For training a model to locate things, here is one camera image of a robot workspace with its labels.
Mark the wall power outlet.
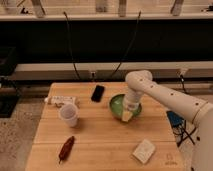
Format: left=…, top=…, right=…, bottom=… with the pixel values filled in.
left=89, top=70, right=97, bottom=81

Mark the white sponge block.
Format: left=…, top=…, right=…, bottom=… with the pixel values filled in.
left=133, top=139, right=155, bottom=164

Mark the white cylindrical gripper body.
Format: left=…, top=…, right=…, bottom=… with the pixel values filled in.
left=123, top=88, right=143, bottom=111

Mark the black smartphone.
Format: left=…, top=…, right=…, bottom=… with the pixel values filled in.
left=91, top=85, right=105, bottom=102

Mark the left black cable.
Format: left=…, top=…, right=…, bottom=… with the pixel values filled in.
left=62, top=11, right=82, bottom=81

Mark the right black cable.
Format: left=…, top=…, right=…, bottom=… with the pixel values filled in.
left=105, top=10, right=142, bottom=81

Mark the black cable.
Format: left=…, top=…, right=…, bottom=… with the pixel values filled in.
left=62, top=11, right=82, bottom=81
left=105, top=10, right=142, bottom=81

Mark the brown sausage toy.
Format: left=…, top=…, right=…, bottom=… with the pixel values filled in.
left=59, top=136, right=75, bottom=161

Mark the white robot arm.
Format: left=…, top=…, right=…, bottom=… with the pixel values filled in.
left=123, top=70, right=213, bottom=171

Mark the green ceramic bowl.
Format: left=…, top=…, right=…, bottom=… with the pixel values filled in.
left=109, top=94, right=142, bottom=121

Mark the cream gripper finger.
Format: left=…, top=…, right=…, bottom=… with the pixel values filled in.
left=122, top=111, right=133, bottom=122

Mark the white plastic cup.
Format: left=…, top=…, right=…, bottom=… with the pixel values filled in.
left=59, top=104, right=78, bottom=127

